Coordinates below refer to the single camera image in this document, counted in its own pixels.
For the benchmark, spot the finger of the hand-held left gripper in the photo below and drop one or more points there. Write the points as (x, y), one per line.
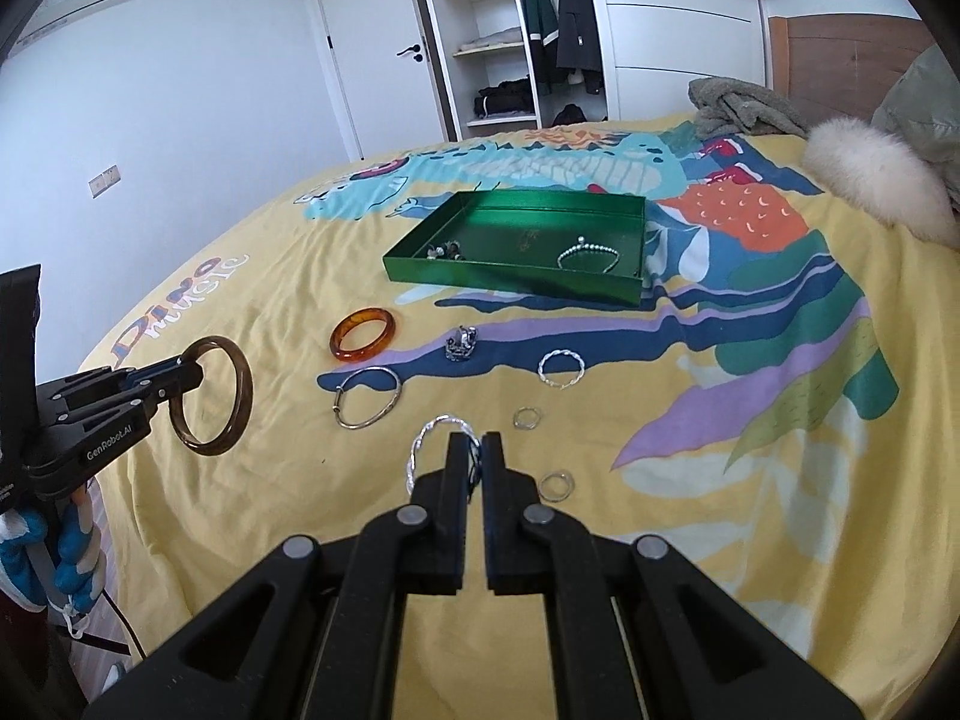
(150, 373)
(161, 399)

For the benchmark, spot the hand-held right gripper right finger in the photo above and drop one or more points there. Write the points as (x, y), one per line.
(492, 465)

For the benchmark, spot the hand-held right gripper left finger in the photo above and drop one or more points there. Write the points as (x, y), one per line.
(458, 465)

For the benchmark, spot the large twisted silver bangle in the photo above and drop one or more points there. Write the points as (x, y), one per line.
(431, 426)

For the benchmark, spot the dark brown bangle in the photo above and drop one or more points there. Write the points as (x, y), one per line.
(246, 390)

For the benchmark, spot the silver wristwatch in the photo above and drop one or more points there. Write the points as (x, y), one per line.
(461, 345)

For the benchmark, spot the thin silver bangle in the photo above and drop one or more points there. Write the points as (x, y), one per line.
(343, 391)

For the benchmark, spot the amber bangle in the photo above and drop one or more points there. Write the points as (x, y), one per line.
(360, 355)

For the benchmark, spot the green tray box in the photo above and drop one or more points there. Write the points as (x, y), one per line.
(517, 281)

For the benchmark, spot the dark bead jewelry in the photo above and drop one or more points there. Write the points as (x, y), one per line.
(442, 249)

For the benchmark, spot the person's left hand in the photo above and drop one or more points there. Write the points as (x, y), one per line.
(71, 547)

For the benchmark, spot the dinosaur printed yellow bedsheet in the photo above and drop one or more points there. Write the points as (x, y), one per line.
(262, 502)

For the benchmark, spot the white air conditioner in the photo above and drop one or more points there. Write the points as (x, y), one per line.
(75, 7)

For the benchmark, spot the dark bag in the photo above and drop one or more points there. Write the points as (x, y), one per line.
(570, 115)

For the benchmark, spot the white door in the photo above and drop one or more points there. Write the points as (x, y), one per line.
(375, 90)

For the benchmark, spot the black folded clothes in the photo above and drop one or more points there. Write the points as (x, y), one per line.
(502, 99)

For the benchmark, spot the light grey folded clothes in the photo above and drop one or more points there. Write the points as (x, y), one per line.
(487, 40)

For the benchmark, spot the grey fleece blanket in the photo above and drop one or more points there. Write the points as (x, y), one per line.
(742, 109)

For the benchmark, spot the green hanging jacket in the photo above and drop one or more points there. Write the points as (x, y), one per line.
(540, 22)

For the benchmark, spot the white wardrobe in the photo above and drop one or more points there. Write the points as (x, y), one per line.
(675, 52)

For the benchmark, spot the black hanging jacket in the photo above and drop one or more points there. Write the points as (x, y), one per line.
(579, 15)

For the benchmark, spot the white fur pillow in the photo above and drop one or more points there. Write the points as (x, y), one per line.
(877, 165)

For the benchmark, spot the wooden headboard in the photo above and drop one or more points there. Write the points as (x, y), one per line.
(840, 60)

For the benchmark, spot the pale green duvet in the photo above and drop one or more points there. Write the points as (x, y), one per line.
(922, 105)

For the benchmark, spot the wall switch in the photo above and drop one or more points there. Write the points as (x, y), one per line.
(104, 180)

